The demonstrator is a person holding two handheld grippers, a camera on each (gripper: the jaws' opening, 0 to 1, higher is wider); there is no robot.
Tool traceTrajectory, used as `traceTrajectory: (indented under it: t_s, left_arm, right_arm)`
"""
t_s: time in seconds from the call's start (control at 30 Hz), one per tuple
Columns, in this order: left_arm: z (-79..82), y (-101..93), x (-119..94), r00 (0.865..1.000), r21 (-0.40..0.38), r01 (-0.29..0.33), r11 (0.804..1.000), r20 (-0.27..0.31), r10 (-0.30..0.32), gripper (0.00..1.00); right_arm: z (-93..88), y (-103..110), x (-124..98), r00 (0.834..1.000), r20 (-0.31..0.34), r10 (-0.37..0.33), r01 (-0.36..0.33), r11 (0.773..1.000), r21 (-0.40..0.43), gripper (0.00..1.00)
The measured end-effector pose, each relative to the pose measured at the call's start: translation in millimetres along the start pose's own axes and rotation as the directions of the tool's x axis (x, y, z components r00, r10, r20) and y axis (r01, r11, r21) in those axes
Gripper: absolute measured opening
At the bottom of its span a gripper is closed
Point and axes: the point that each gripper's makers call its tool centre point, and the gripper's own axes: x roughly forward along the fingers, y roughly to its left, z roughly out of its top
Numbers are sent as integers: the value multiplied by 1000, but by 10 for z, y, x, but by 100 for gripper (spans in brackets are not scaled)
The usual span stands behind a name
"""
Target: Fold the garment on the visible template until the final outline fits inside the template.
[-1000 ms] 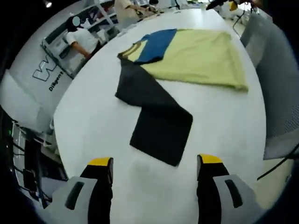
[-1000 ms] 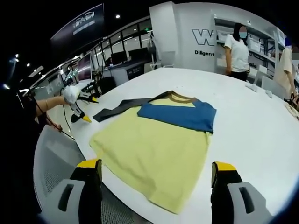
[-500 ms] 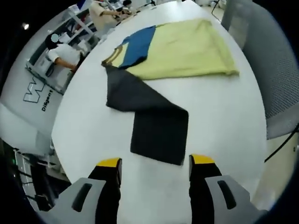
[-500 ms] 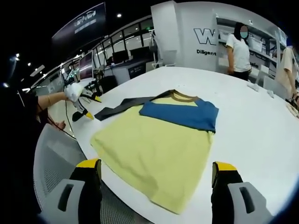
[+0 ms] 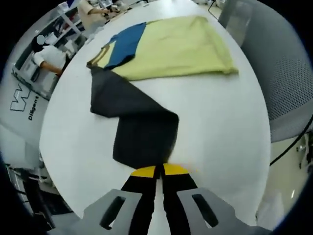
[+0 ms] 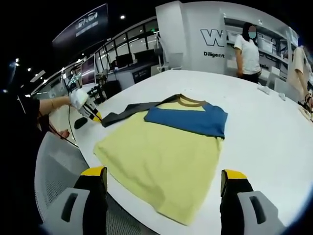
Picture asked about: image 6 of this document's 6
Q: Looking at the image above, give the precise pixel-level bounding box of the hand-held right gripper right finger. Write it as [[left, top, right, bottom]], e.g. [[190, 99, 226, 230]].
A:
[[220, 168, 287, 235]]

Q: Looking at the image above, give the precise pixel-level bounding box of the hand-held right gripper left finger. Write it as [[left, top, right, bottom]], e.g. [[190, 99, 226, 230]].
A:
[[43, 165, 109, 235]]

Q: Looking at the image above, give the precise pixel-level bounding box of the yellow blue grey garment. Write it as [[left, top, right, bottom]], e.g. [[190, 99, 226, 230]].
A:
[[93, 93, 229, 226]]

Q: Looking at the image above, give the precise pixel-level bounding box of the person's left hand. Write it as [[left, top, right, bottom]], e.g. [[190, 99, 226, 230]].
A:
[[57, 95, 72, 109]]

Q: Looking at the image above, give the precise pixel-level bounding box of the black oval object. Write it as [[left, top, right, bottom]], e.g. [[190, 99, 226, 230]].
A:
[[74, 117, 89, 130]]

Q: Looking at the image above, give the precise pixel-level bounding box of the black office chair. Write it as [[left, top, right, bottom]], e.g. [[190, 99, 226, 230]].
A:
[[95, 78, 122, 104]]

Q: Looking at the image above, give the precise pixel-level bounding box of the large standing display screen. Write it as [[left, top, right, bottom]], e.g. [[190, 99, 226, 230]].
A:
[[80, 58, 96, 85]]

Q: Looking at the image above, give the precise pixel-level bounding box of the grey mesh office chair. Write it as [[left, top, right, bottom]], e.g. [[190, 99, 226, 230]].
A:
[[34, 133, 152, 235]]

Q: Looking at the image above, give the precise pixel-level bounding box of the grey counter cabinet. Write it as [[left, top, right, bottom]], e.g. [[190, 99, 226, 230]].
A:
[[113, 64, 159, 89]]

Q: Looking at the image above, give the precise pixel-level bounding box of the black computer monitor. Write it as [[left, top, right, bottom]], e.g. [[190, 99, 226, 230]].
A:
[[115, 54, 134, 68], [133, 50, 156, 65]]

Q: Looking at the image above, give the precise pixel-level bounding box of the dark hanging banner screen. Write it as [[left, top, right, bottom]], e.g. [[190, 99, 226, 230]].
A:
[[51, 3, 109, 50]]

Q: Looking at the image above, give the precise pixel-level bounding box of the beige cloth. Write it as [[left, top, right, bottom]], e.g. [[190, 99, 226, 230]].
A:
[[297, 105, 313, 121]]

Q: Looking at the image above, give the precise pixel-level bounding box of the white storage shelving unit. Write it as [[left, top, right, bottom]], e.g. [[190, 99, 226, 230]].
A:
[[224, 14, 313, 89]]

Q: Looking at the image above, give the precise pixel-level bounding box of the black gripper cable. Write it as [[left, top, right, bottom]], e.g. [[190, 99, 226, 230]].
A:
[[67, 105, 79, 145]]

